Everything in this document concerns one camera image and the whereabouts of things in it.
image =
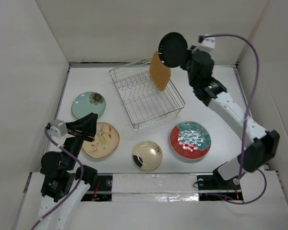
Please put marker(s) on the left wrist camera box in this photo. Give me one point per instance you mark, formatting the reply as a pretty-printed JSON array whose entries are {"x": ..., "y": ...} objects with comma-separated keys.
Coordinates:
[{"x": 57, "y": 128}]

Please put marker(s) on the red and teal plate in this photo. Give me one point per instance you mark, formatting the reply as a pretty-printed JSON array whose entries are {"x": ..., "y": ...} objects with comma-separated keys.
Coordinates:
[{"x": 190, "y": 140}]

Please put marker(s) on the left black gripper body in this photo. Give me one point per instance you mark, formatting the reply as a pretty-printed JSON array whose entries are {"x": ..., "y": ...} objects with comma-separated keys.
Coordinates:
[{"x": 80, "y": 134}]

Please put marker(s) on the orange woven square plate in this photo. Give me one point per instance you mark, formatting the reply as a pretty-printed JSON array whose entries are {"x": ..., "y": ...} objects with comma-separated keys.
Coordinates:
[{"x": 159, "y": 73}]

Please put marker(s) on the teal flower plate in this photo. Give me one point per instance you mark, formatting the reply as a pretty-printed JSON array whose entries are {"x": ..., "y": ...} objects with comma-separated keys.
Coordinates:
[{"x": 88, "y": 102}]

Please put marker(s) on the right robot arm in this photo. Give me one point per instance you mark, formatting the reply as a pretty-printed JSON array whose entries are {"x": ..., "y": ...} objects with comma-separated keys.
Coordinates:
[{"x": 258, "y": 144}]

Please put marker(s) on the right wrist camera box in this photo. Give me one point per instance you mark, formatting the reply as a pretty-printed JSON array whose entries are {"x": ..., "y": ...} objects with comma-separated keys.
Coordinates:
[{"x": 207, "y": 41}]

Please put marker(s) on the beige bird painted plate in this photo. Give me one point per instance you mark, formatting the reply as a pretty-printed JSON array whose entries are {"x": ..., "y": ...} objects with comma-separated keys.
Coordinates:
[{"x": 106, "y": 141}]

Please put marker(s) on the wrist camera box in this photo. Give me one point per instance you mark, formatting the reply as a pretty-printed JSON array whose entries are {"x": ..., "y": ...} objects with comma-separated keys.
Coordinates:
[
  {"x": 57, "y": 128},
  {"x": 207, "y": 41}
]

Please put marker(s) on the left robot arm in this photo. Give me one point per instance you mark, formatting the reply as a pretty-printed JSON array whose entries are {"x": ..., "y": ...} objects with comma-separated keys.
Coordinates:
[{"x": 66, "y": 179}]

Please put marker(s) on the silver wire dish rack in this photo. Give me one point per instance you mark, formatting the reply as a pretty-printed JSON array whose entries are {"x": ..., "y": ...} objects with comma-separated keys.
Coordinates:
[{"x": 144, "y": 104}]

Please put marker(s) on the metal base rail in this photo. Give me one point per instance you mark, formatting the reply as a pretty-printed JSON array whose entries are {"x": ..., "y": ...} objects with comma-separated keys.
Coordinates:
[{"x": 162, "y": 187}]

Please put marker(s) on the small black plate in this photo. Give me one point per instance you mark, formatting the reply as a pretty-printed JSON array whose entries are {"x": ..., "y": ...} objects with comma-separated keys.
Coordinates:
[{"x": 172, "y": 50}]

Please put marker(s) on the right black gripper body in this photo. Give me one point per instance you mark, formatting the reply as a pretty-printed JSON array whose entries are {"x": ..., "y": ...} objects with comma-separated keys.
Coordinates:
[{"x": 186, "y": 65}]

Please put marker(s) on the cream bowl with black marks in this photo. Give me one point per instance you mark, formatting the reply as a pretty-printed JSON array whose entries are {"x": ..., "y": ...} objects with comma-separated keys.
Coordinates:
[{"x": 147, "y": 155}]

